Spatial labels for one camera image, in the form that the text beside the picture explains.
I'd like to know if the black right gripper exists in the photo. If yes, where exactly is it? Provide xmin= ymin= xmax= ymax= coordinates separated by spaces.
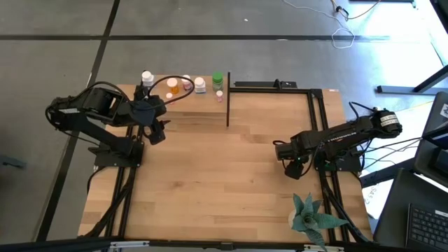
xmin=274 ymin=141 xmax=306 ymax=181

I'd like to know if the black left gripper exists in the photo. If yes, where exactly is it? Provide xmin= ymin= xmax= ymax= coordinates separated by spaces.
xmin=139 ymin=85 xmax=172 ymax=145

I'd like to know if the orange pill bottle white cap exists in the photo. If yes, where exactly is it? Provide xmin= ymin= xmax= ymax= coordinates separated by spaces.
xmin=166 ymin=77 xmax=180 ymax=95

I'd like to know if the white medicine bottle blue label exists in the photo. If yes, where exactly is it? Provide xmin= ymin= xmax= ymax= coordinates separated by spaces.
xmin=193 ymin=76 xmax=207 ymax=95
xmin=141 ymin=70 xmax=155 ymax=88

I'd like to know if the green cap medicine bottle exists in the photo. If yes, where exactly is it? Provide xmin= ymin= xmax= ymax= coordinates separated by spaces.
xmin=211 ymin=71 xmax=225 ymax=92

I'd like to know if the green plant in white pot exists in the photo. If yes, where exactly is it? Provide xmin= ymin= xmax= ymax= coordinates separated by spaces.
xmin=287 ymin=192 xmax=351 ymax=252

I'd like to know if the white paper sheet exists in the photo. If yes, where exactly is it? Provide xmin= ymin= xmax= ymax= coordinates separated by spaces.
xmin=363 ymin=181 xmax=382 ymax=221

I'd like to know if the black laptop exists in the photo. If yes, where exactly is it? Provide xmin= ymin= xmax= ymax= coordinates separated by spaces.
xmin=372 ymin=167 xmax=448 ymax=252

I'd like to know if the black metal stand leg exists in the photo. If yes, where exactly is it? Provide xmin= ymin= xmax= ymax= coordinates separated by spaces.
xmin=376 ymin=64 xmax=448 ymax=95

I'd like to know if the black front crossbar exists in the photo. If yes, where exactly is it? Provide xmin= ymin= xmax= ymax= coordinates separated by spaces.
xmin=0 ymin=236 xmax=386 ymax=252

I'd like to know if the black monitor with sticker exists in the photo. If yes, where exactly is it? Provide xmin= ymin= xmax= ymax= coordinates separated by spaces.
xmin=414 ymin=91 xmax=448 ymax=188

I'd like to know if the grey table foot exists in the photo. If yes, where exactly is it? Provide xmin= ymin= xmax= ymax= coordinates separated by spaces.
xmin=0 ymin=153 xmax=27 ymax=169

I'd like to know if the wooden shelf black metal frame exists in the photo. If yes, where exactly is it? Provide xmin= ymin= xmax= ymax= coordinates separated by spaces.
xmin=134 ymin=71 xmax=232 ymax=127

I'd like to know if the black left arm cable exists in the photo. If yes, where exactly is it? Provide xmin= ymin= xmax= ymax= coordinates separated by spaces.
xmin=146 ymin=75 xmax=195 ymax=106

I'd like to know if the black aluminium table frame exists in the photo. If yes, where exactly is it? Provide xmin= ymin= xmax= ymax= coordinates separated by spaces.
xmin=78 ymin=83 xmax=372 ymax=244

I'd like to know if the black rear bracket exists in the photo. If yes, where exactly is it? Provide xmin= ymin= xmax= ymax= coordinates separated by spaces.
xmin=233 ymin=78 xmax=298 ymax=89

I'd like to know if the white floor cable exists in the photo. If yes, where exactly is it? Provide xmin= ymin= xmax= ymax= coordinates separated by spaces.
xmin=282 ymin=0 xmax=356 ymax=50

